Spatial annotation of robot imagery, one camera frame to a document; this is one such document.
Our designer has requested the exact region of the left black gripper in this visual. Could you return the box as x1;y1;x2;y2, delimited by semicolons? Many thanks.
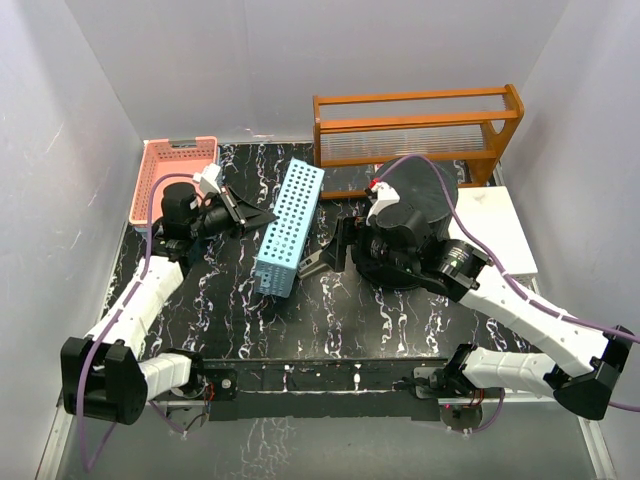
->
189;186;276;242

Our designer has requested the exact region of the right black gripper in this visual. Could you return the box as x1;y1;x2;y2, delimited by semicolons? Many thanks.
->
320;216;418;276

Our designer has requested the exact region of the blue perforated plastic basket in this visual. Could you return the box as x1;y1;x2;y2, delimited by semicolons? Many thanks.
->
254;159;324;298

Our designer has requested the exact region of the large black plastic bucket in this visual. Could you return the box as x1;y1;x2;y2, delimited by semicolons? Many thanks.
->
357;155;458;290

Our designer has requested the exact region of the pink perforated plastic basket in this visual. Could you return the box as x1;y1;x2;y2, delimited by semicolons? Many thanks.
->
128;135;220;226

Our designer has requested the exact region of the white perforated plastic basket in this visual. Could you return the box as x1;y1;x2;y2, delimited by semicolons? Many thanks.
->
456;186;538;287

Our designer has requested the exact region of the black silver stapler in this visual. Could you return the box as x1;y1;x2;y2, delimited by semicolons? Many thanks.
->
297;250;330;280

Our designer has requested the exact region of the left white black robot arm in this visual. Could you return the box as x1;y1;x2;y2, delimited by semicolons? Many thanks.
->
60;179;277;425

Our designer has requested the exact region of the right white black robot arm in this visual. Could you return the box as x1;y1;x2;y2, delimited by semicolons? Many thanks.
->
298;202;633;420

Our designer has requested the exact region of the orange wooden shelf rack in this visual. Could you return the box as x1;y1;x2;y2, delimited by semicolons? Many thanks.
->
313;84;525;187

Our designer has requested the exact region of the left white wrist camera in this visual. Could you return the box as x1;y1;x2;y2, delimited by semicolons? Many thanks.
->
192;163;221;196

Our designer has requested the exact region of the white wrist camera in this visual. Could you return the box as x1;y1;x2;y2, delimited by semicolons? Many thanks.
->
366;178;400;226
192;163;221;196

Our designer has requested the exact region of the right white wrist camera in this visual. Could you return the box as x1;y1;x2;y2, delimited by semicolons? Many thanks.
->
366;178;400;226

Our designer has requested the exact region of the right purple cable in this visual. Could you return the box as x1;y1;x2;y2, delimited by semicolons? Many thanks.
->
379;154;640;414

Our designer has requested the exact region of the purple cable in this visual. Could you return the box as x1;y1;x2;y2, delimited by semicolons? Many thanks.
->
379;154;640;414
78;172;201;472

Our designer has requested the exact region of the black front mounting rail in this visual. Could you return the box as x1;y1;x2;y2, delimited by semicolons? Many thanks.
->
149;357;481;424

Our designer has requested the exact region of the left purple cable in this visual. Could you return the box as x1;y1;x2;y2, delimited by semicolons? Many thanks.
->
78;172;201;472

